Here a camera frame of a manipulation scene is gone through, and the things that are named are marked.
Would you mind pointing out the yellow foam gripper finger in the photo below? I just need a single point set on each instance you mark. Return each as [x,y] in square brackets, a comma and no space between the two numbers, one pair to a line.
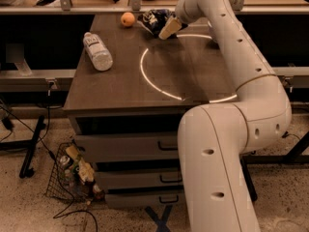
[172,25]

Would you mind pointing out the blue chip bag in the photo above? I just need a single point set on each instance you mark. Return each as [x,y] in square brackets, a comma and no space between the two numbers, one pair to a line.
[154,20]

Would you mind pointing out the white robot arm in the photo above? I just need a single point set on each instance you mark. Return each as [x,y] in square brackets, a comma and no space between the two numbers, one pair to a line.
[211,137]

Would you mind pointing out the orange fruit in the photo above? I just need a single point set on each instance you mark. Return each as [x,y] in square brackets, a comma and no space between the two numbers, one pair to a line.
[127,19]

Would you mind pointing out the clear plastic water bottle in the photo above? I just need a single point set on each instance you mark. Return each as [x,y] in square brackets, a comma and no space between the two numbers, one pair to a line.
[97,51]

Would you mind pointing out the grey drawer cabinet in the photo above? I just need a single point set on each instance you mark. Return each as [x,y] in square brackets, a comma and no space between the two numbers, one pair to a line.
[149,87]

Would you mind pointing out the top grey drawer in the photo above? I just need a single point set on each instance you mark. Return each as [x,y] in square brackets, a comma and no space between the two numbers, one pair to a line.
[128,146]

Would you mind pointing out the grey drawer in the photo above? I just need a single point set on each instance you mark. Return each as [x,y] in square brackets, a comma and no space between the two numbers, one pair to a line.
[128,146]
[137,179]
[139,199]

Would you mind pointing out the black table leg right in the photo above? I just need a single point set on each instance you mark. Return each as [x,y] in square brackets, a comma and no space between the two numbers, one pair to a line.
[248,180]

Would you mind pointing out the black table leg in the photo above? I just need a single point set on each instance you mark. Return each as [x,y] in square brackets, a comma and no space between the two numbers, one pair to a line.
[248,180]
[26,170]

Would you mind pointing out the middle grey drawer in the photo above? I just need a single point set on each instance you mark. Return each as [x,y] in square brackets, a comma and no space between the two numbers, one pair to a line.
[137,179]

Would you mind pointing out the bottom grey drawer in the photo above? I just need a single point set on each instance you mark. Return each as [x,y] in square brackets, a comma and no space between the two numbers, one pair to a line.
[139,199]

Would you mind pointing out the blue tape cross on floor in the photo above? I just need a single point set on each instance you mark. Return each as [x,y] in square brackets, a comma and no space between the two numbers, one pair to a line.
[160,222]

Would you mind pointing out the black table leg left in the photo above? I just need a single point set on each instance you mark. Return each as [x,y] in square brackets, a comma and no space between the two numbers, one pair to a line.
[26,170]

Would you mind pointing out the wire basket with trash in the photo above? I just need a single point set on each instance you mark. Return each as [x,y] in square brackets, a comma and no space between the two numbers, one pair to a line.
[65,183]

